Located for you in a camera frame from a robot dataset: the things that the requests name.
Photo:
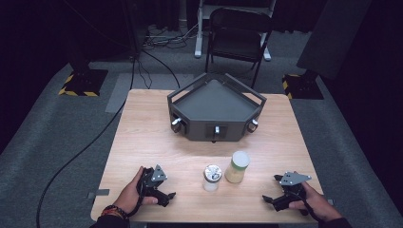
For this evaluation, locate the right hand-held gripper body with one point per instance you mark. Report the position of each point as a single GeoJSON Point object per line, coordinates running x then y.
{"type": "Point", "coordinates": [294, 179]}

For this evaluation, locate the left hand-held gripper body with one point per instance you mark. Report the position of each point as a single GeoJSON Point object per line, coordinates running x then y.
{"type": "Point", "coordinates": [158, 174]}

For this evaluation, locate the person's right hand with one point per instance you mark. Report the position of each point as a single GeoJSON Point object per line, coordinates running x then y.
{"type": "Point", "coordinates": [318, 204]}

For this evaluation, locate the person's left hand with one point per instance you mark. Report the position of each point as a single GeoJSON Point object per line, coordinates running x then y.
{"type": "Point", "coordinates": [130, 196]}

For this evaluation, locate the yellowish jar with white lid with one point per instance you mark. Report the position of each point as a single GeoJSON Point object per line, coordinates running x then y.
{"type": "Point", "coordinates": [237, 171]}

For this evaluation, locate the clear jar with silver lid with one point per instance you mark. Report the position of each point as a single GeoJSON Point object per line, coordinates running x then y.
{"type": "Point", "coordinates": [211, 179]}

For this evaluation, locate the grey tape strip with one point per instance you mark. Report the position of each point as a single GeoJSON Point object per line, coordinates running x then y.
{"type": "Point", "coordinates": [99, 193]}

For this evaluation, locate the grey floor mat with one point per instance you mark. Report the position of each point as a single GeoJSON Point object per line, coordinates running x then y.
{"type": "Point", "coordinates": [126, 91]}

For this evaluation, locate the black stand base striped tape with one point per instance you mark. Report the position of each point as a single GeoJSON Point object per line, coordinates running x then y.
{"type": "Point", "coordinates": [302, 87]}
{"type": "Point", "coordinates": [84, 84]}

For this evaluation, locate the black corner rack with hooks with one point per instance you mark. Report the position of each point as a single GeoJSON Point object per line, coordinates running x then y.
{"type": "Point", "coordinates": [215, 101]}

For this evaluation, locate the black folding chair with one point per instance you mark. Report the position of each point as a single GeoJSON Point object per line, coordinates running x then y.
{"type": "Point", "coordinates": [236, 38]}

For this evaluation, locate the dark tilted panel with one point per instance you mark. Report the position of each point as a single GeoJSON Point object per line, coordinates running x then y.
{"type": "Point", "coordinates": [332, 34]}

